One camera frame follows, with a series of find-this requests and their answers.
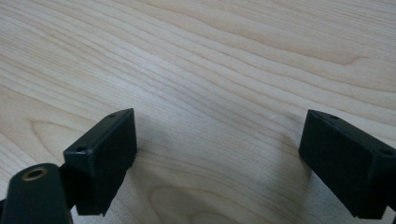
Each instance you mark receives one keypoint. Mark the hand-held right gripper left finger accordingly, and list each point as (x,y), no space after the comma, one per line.
(102,161)

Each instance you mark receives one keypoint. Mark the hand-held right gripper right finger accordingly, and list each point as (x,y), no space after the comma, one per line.
(345,165)

